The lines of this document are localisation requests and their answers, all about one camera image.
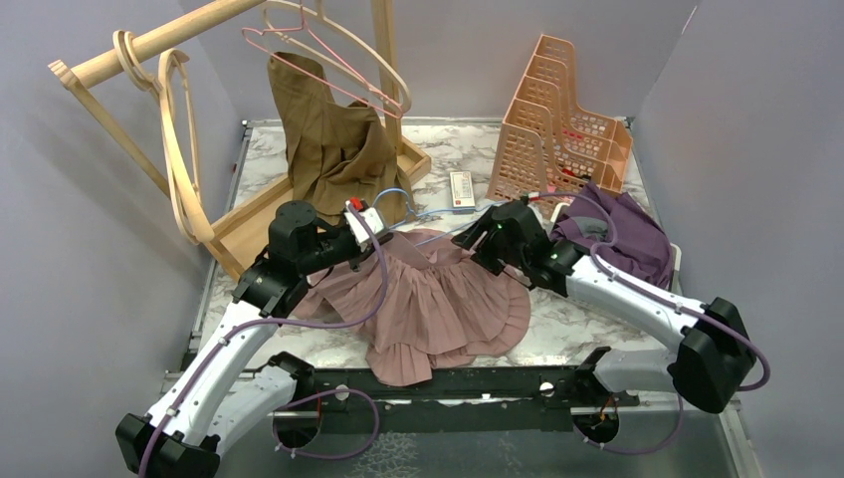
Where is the blue wire hanger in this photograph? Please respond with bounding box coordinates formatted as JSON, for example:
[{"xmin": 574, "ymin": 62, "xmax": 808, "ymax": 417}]
[{"xmin": 371, "ymin": 187, "xmax": 504, "ymax": 246}]

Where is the brown skirt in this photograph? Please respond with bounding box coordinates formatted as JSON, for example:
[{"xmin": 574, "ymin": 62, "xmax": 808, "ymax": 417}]
[{"xmin": 268, "ymin": 52, "xmax": 415, "ymax": 225}]

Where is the pink skirt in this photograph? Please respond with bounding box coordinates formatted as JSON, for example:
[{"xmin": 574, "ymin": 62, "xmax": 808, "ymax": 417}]
[{"xmin": 293, "ymin": 228, "xmax": 531, "ymax": 386}]

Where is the pink wire hanger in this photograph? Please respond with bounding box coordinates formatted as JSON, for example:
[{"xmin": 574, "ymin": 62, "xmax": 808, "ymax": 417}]
[{"xmin": 241, "ymin": 24, "xmax": 385, "ymax": 115}]

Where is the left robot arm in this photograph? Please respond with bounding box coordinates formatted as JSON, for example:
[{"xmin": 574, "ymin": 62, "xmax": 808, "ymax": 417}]
[{"xmin": 115, "ymin": 198, "xmax": 389, "ymax": 477}]

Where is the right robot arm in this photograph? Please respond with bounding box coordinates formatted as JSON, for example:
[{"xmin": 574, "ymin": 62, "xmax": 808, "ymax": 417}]
[{"xmin": 452, "ymin": 194, "xmax": 770, "ymax": 413}]

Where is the wooden hanger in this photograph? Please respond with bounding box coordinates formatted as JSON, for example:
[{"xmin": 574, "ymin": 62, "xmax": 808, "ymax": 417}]
[
  {"xmin": 111, "ymin": 29, "xmax": 199, "ymax": 239},
  {"xmin": 259, "ymin": 1, "xmax": 412, "ymax": 119},
  {"xmin": 157, "ymin": 48, "xmax": 215, "ymax": 244}
]

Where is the wooden hanger right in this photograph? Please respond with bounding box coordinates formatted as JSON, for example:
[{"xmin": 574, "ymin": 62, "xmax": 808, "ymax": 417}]
[{"xmin": 259, "ymin": 1, "xmax": 412, "ymax": 119}]

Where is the wooden hanger leftmost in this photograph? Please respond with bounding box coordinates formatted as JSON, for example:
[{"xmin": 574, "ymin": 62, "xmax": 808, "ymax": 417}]
[{"xmin": 111, "ymin": 29, "xmax": 199, "ymax": 239}]

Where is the small white red box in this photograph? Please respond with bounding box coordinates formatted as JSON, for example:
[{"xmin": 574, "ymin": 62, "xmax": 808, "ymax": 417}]
[{"xmin": 449, "ymin": 171, "xmax": 476, "ymax": 214}]

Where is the wooden clothes rack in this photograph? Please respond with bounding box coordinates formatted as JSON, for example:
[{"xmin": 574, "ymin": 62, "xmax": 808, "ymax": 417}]
[{"xmin": 49, "ymin": 1, "xmax": 431, "ymax": 279}]

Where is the peach plastic file organizer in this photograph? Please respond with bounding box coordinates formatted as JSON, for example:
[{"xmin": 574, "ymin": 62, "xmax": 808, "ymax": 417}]
[{"xmin": 487, "ymin": 34, "xmax": 633, "ymax": 201}]

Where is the purple garment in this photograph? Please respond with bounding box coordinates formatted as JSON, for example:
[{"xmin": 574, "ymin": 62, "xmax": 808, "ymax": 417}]
[{"xmin": 549, "ymin": 183, "xmax": 674, "ymax": 290}]

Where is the white perforated basket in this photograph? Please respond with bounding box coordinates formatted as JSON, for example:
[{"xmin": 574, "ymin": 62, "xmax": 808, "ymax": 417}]
[{"xmin": 549, "ymin": 200, "xmax": 682, "ymax": 293}]

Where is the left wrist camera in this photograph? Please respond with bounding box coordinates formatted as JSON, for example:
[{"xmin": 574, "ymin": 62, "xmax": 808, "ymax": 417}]
[{"xmin": 343, "ymin": 197, "xmax": 389, "ymax": 250}]

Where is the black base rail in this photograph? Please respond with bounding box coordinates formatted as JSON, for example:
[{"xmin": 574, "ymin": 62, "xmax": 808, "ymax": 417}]
[{"xmin": 271, "ymin": 364, "xmax": 639, "ymax": 445}]

